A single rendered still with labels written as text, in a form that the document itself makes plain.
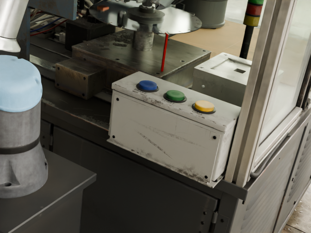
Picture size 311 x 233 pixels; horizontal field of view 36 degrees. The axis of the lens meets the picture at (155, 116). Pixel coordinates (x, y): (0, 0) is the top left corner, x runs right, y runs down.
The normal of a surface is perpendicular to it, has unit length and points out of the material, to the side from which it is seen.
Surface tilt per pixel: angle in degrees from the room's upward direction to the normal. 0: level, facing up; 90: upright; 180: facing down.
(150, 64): 0
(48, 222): 90
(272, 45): 90
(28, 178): 72
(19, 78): 7
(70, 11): 90
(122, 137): 90
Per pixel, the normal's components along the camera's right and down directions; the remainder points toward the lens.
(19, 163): 0.54, 0.15
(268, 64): -0.52, 0.33
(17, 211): 0.13, -0.89
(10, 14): 0.58, 0.42
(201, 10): -0.06, 0.43
